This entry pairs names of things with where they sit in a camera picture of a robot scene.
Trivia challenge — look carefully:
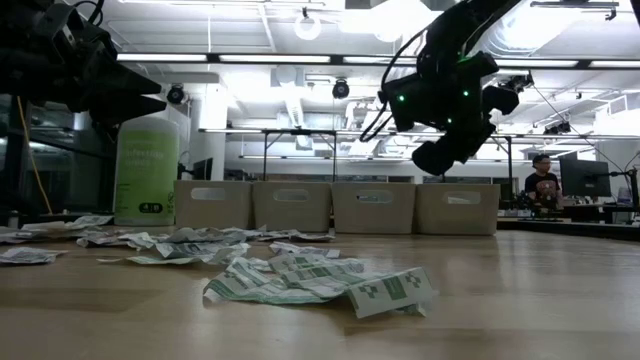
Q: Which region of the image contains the overhead LED light bar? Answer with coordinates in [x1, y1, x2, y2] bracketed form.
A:
[114, 51, 640, 70]

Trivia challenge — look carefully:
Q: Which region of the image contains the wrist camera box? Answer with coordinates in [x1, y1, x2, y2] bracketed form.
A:
[47, 2, 85, 40]
[482, 84, 521, 117]

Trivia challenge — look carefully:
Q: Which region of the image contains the black framed workbench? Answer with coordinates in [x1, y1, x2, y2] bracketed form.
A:
[479, 132, 515, 201]
[261, 128, 338, 184]

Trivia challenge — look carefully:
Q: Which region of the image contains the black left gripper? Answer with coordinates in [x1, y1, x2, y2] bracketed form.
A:
[29, 0, 169, 127]

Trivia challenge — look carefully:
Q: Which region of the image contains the yellow hanging cord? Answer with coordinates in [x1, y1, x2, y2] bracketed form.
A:
[16, 97, 54, 216]

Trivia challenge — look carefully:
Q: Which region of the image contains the person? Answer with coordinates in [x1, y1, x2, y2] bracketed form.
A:
[523, 153, 565, 210]

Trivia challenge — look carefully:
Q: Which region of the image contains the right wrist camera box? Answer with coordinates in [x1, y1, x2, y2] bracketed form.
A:
[482, 84, 521, 117]

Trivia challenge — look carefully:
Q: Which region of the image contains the small black monitor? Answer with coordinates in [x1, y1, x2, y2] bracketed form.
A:
[192, 157, 214, 181]

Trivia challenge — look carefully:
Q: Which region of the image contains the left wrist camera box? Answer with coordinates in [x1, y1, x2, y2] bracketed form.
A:
[47, 2, 85, 40]

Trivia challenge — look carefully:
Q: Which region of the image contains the black computer monitor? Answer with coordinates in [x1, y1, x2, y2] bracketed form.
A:
[558, 158, 612, 199]

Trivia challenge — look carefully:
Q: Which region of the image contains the light grey plastic bin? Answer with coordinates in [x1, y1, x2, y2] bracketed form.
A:
[252, 181, 333, 233]
[413, 183, 501, 236]
[173, 179, 254, 230]
[331, 182, 417, 235]

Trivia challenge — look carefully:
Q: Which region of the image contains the green wipes canister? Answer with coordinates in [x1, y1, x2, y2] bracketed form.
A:
[113, 115, 180, 227]

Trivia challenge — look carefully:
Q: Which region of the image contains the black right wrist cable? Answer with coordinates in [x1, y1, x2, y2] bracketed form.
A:
[358, 27, 429, 144]

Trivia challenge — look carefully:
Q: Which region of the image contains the white ring lamp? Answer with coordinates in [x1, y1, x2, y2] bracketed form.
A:
[293, 7, 323, 42]

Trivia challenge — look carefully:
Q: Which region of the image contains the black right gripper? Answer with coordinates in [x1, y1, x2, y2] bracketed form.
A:
[410, 119, 499, 177]

